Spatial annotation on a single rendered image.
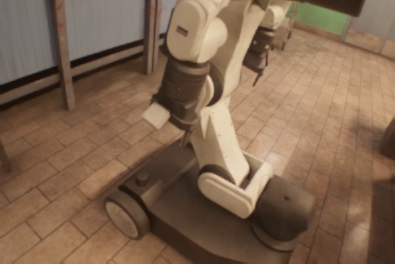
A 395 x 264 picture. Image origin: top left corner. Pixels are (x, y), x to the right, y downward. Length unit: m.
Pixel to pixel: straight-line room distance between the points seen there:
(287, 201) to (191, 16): 0.61
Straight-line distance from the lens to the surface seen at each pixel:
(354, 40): 4.96
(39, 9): 1.49
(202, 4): 0.43
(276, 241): 0.93
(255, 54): 0.91
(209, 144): 0.82
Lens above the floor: 0.94
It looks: 32 degrees down
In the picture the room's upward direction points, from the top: 9 degrees clockwise
